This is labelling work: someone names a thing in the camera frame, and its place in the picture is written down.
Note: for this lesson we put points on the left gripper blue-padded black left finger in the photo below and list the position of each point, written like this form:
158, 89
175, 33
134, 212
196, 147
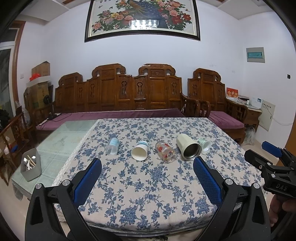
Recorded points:
42, 222

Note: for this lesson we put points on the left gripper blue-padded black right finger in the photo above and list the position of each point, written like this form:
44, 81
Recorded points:
241, 210

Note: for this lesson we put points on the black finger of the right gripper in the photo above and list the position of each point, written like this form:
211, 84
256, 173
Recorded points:
262, 164

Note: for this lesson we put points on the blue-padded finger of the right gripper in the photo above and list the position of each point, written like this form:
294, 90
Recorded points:
271, 147

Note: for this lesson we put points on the white blue paper cup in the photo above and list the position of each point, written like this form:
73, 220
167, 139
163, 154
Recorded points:
140, 151

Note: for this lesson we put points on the small green-printed plastic cup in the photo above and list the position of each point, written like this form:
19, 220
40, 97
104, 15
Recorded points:
205, 145

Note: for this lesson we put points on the clear plastic cup blue label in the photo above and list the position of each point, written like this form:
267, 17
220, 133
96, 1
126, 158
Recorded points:
112, 147

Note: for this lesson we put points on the glass cup red pattern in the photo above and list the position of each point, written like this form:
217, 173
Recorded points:
165, 152

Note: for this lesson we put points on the person's right hand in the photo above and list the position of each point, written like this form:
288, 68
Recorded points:
276, 206

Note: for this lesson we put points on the wooden side table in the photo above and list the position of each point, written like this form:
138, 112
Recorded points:
247, 115

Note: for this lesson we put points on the grey utensil holder box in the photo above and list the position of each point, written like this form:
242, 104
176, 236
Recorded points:
31, 164

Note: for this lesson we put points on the white box on side table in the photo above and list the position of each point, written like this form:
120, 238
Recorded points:
255, 103

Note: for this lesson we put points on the purple armchair cushion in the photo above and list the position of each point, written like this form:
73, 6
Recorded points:
225, 121

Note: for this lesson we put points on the red gift box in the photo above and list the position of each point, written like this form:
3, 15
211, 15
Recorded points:
232, 93

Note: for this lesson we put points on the cream steel-lined tumbler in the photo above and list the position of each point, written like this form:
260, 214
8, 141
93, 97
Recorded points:
190, 149

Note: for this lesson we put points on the wooden chair at left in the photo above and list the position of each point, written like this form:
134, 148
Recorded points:
15, 138

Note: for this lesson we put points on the carved wooden armchair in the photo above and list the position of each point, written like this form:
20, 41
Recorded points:
206, 87

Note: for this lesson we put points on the blue floral tablecloth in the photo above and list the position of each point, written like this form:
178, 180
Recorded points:
152, 197

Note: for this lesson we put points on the stacked cardboard boxes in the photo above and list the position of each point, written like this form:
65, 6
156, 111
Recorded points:
38, 87

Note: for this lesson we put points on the carved wooden sofa bench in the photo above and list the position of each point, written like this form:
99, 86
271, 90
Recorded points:
110, 89

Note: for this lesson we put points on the framed peacock flower painting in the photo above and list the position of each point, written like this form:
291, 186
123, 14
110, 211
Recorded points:
115, 18

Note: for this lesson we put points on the cream low wall panel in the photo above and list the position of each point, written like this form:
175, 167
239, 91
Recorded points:
266, 116

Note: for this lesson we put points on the grey wall electrical panel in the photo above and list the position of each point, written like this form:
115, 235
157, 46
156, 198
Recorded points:
255, 55

